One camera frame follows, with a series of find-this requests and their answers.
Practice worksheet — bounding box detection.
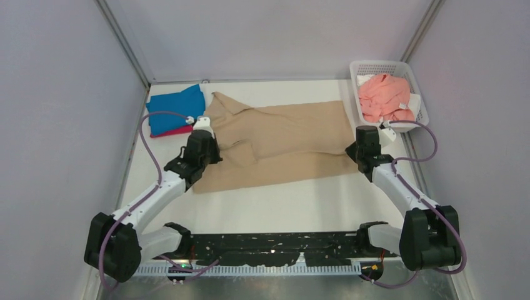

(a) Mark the beige t shirt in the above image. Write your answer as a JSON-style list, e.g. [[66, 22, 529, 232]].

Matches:
[[192, 92, 358, 194]]

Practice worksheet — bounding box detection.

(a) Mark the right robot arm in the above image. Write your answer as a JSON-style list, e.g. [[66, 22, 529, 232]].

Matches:
[[346, 125, 467, 273]]

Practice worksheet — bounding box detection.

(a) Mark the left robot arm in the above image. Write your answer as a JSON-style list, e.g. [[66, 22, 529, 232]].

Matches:
[[84, 129, 222, 283]]

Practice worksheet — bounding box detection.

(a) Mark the pink folded t shirt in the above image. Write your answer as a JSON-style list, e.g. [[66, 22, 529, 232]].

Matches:
[[150, 125, 193, 138]]

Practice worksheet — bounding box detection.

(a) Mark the blue folded t shirt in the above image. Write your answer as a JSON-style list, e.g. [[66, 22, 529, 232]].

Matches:
[[146, 84, 206, 137]]

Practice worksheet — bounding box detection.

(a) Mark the salmon t shirt in basket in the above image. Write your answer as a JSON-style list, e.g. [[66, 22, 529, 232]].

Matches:
[[357, 73, 415, 124]]

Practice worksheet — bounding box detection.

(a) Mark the white plastic basket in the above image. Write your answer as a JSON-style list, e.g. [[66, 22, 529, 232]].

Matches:
[[344, 60, 429, 133]]

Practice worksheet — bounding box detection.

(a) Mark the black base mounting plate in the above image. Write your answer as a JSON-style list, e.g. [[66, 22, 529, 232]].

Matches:
[[185, 231, 394, 267]]

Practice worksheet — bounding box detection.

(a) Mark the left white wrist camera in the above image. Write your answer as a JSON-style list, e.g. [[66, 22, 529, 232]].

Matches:
[[186, 116, 215, 138]]

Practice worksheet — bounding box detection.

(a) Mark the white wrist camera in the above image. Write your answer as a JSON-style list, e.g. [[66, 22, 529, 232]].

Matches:
[[186, 116, 215, 138], [378, 125, 397, 148]]

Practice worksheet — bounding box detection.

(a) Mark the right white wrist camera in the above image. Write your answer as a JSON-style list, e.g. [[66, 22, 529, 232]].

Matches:
[[378, 125, 397, 148]]

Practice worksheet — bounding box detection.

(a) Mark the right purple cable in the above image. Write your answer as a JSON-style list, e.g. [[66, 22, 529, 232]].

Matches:
[[385, 120, 468, 276]]

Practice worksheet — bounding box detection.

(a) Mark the purple cable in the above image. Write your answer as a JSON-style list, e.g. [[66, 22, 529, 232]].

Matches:
[[97, 111, 196, 291], [385, 120, 468, 276]]

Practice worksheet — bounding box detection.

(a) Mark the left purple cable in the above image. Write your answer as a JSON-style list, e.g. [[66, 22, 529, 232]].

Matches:
[[97, 111, 196, 291]]

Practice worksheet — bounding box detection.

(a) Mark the white slotted cable duct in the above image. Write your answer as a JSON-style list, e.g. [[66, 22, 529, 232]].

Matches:
[[134, 262, 361, 277]]

